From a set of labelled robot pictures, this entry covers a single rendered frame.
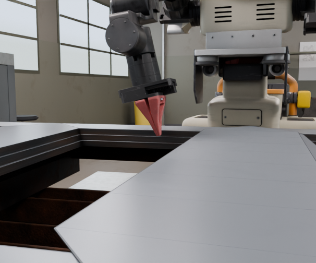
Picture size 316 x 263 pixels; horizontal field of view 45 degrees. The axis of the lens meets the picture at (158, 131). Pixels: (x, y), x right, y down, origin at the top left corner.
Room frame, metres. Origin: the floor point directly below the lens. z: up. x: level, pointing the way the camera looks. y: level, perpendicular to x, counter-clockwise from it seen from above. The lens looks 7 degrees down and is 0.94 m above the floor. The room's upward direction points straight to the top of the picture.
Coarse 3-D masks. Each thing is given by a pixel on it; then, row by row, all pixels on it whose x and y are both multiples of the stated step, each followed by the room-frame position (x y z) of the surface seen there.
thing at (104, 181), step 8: (96, 176) 1.07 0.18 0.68; (104, 176) 1.07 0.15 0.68; (112, 176) 1.07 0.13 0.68; (120, 176) 1.07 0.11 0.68; (128, 176) 1.07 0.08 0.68; (80, 184) 0.98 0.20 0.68; (88, 184) 0.98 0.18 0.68; (96, 184) 0.98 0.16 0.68; (104, 184) 0.98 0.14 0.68; (112, 184) 0.98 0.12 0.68; (120, 184) 0.98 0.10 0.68
